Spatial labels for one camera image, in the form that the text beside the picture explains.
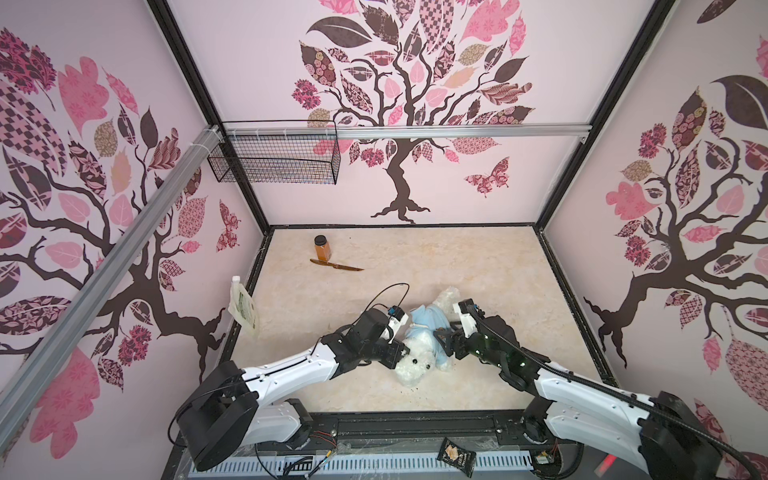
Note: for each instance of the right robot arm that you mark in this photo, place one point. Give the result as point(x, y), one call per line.
point(658, 435)

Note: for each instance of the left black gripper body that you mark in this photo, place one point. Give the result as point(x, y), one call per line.
point(383, 353)

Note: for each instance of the small dark snack packet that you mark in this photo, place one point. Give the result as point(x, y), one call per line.
point(455, 456)

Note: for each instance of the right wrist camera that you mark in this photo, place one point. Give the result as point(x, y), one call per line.
point(467, 312)

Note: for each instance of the white slotted cable duct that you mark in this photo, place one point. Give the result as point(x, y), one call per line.
point(356, 465)

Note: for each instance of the black wire basket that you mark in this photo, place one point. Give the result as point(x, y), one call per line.
point(278, 151)

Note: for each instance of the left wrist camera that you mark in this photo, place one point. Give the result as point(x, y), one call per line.
point(396, 318)

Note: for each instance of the aluminium frame bar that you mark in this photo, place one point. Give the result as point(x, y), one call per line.
point(408, 132)
point(20, 396)

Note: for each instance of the light blue bear hoodie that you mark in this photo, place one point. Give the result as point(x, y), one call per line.
point(425, 321)

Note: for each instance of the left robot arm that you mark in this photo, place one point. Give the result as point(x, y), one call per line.
point(236, 406)

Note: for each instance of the amber bottle black cap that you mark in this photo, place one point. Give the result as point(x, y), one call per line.
point(323, 249)

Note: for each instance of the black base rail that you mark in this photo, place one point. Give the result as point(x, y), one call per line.
point(504, 428)

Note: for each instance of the left aluminium frame bar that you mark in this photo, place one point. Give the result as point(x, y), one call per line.
point(20, 396)

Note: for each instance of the rear aluminium frame bar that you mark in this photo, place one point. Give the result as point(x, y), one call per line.
point(408, 132)

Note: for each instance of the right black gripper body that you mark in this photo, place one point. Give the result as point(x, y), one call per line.
point(475, 346)

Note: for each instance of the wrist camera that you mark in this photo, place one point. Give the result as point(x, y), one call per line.
point(396, 318)
point(467, 312)

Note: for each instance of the brown wooden spoon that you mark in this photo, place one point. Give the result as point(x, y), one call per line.
point(335, 265)

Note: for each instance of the white green pouch bottle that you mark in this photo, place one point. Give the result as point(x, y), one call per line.
point(242, 308)

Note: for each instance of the pink marker pen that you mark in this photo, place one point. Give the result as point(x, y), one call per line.
point(605, 465)

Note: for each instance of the white teddy bear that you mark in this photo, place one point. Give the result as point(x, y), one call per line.
point(419, 362)

